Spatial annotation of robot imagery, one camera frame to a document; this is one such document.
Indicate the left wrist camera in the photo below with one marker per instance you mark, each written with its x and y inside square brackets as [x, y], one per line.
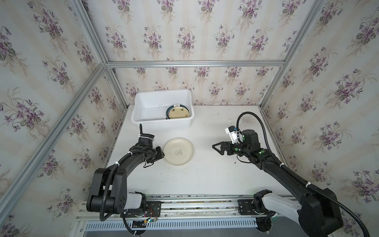
[145, 139]

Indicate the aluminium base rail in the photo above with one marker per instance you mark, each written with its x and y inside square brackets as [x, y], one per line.
[212, 206]

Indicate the green red rimmed plate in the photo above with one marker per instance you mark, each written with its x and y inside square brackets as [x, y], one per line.
[178, 105]

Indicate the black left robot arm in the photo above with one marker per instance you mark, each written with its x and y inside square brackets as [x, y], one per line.
[108, 190]

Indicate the aluminium frame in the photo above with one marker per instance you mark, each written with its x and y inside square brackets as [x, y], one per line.
[225, 52]

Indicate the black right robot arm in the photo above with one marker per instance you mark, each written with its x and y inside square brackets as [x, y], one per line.
[316, 210]

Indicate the white plastic bin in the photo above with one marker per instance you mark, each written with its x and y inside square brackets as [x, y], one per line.
[150, 109]

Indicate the large cream plate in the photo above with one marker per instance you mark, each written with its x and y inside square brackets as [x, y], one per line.
[178, 151]

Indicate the small yellow floral plate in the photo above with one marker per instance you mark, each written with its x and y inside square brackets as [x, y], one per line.
[178, 112]

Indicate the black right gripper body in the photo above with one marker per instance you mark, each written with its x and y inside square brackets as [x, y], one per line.
[228, 148]

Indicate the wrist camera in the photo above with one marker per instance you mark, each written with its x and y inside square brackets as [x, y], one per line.
[234, 134]
[145, 139]

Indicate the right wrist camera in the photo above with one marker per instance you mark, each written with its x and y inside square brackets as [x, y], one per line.
[234, 134]

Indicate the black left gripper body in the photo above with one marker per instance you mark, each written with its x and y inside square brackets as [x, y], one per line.
[158, 155]

